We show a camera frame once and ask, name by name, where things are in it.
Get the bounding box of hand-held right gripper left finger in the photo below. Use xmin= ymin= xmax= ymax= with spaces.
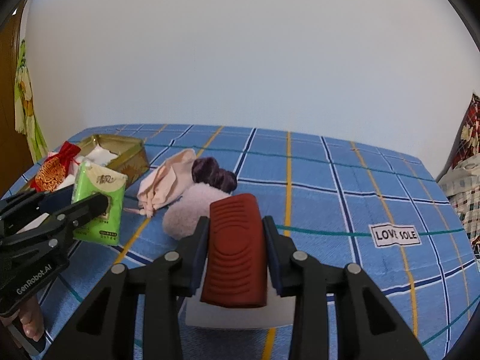
xmin=43 ymin=216 xmax=210 ymax=360

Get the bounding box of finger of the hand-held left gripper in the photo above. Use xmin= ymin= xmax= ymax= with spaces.
xmin=0 ymin=193 xmax=113 ymax=251
xmin=0 ymin=190 xmax=74 ymax=219

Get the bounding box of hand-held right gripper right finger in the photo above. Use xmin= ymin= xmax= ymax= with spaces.
xmin=262 ymin=215 xmax=430 ymax=360

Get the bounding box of green tissue pack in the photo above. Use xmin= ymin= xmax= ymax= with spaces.
xmin=71 ymin=159 xmax=128 ymax=246

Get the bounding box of red embroidered pouch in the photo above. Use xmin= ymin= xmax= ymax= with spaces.
xmin=30 ymin=141 xmax=82 ymax=193

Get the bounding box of red ribbed case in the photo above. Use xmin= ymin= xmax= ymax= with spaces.
xmin=200 ymin=193 xmax=269 ymax=309

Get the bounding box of pink fluffy puff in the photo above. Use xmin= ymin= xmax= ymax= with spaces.
xmin=162 ymin=184 xmax=231 ymax=240

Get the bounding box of gold metal tin box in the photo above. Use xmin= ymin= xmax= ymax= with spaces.
xmin=17 ymin=134 xmax=151 ymax=196

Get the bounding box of pink drawstring pouch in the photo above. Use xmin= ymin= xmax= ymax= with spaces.
xmin=124 ymin=149 xmax=197 ymax=218

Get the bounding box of purple velvet scrunchie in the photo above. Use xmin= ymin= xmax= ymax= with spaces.
xmin=191 ymin=157 xmax=238 ymax=195

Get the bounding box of person's left hand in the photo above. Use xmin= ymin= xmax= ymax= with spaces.
xmin=17 ymin=295 xmax=46 ymax=343

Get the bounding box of blue plaid bedsheet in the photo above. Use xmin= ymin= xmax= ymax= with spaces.
xmin=0 ymin=123 xmax=480 ymax=360

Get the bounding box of green floral hanging cloth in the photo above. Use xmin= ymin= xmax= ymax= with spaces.
xmin=14 ymin=39 xmax=49 ymax=164

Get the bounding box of brown wooden door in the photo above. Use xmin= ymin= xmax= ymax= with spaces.
xmin=0 ymin=7 xmax=36 ymax=199

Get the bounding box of checked cloth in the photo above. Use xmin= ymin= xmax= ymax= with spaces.
xmin=437 ymin=155 xmax=480 ymax=250

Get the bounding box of dark red floral quilt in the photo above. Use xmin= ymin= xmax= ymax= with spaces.
xmin=452 ymin=93 xmax=480 ymax=169

